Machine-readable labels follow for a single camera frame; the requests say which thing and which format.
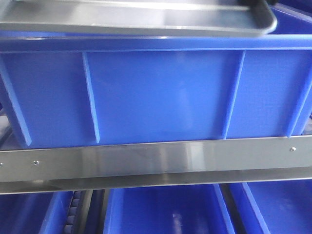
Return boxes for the small silver ridged tray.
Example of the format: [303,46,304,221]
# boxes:
[0,0,277,37]

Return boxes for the large blue plastic box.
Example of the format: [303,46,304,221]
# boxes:
[0,5,312,148]

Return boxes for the blue bin lower centre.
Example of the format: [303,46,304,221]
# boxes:
[103,184,235,234]

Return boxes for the blue bin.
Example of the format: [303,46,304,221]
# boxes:
[103,184,235,234]
[0,192,74,234]
[229,180,312,234]

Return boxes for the lower roller track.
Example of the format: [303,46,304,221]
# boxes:
[63,191,82,234]

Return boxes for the blue bin lower left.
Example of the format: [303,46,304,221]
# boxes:
[0,192,74,234]

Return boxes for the blue bin lower right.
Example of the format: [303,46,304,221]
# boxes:
[229,180,312,234]

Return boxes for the lower steel rack rail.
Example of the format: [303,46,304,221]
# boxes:
[0,135,312,194]

